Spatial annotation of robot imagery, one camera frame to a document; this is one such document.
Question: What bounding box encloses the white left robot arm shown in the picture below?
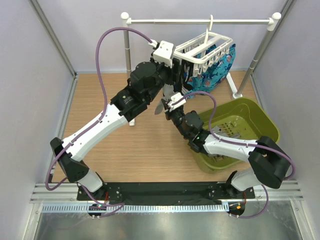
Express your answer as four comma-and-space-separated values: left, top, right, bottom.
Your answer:
50, 58, 181, 200

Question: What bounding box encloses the green plastic basket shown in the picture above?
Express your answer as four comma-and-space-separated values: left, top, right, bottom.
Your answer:
192, 97, 281, 174

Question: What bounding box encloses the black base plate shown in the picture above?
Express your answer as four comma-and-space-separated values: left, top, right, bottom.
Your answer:
92, 181, 255, 205

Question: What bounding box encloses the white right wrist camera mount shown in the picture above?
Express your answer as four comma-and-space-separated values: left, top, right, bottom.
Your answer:
163, 92, 186, 111

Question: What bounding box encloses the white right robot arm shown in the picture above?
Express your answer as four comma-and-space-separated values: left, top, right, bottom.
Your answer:
164, 105, 294, 198

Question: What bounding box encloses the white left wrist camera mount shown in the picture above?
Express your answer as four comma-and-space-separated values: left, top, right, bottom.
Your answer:
149, 39, 176, 68

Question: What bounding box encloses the white clip hanger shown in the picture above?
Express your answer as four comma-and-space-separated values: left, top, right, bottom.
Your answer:
173, 15, 233, 77

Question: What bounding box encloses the white clothes rack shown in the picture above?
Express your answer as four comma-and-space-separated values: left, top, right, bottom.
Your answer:
120, 11, 282, 127

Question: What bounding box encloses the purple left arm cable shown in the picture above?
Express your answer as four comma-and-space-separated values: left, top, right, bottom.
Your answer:
44, 26, 156, 216

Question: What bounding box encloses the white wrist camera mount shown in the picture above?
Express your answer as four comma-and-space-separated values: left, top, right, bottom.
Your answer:
149, 39, 176, 68
163, 92, 186, 111

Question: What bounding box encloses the grey striped sock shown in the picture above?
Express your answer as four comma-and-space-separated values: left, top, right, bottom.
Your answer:
154, 84, 175, 115
211, 124, 241, 139

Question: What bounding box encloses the blue patterned sock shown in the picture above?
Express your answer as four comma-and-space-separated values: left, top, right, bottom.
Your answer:
187, 44, 236, 94

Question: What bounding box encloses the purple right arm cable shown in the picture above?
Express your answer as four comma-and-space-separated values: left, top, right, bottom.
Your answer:
182, 90, 298, 219

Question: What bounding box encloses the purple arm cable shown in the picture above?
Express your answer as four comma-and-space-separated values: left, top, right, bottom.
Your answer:
182, 90, 298, 219
44, 26, 156, 216

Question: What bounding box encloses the grey slotted cable duct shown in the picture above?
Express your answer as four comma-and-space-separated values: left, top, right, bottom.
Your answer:
41, 202, 229, 214

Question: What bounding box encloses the aluminium frame rail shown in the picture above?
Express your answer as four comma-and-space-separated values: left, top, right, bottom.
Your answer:
29, 180, 304, 204

